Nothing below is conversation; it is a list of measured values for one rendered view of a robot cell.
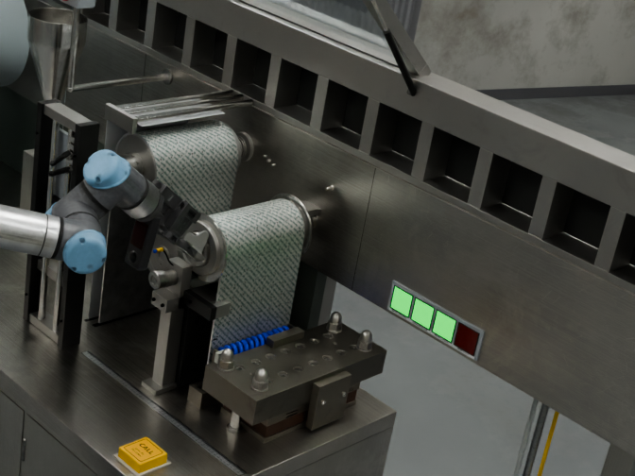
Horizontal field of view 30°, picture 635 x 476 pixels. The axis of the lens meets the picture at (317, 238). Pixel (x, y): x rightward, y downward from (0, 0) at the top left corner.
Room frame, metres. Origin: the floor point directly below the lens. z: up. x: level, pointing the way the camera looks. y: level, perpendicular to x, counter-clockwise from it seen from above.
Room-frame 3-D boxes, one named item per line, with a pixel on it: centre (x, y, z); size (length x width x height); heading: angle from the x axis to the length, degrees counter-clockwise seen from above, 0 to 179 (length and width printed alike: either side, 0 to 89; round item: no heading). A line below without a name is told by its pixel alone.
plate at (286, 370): (2.24, -0.01, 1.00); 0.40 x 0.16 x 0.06; 139
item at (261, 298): (2.29, 0.11, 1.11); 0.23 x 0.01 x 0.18; 139
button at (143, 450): (1.95, 0.27, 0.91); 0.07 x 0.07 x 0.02; 49
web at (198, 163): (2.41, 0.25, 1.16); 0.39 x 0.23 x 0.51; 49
